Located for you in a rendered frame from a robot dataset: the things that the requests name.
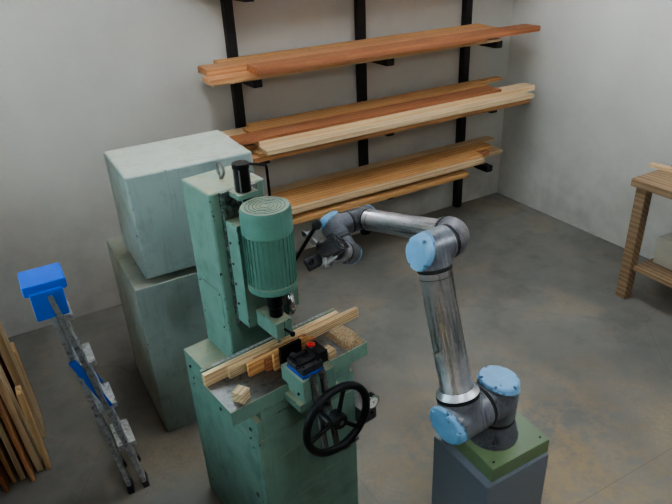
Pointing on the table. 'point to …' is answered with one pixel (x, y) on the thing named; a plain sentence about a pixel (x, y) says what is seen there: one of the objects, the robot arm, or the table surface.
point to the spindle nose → (275, 306)
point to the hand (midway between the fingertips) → (311, 250)
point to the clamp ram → (289, 350)
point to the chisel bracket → (274, 323)
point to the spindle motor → (268, 246)
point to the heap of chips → (347, 339)
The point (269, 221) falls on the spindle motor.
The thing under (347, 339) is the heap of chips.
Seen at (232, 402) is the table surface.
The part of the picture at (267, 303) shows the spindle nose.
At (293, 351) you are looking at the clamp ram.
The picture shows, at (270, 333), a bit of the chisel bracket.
